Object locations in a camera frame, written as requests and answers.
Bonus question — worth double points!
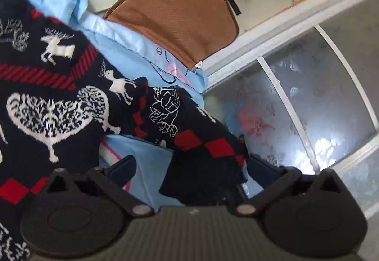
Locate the frosted glass window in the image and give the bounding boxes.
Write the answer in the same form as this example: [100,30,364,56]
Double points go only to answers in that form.
[204,0,379,220]

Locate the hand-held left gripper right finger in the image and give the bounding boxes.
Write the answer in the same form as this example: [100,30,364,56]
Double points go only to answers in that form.
[236,154,344,217]

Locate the brown seat cushion with straps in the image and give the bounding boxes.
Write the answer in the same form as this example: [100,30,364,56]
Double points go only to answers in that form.
[102,0,242,73]

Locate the dark reindeer-patterned knit sweater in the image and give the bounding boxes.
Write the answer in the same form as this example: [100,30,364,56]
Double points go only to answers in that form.
[0,0,250,261]

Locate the light blue printed bed sheet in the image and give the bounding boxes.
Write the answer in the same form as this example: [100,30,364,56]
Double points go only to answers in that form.
[0,0,267,212]

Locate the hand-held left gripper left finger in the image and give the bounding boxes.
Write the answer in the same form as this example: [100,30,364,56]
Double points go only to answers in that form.
[44,156,155,217]

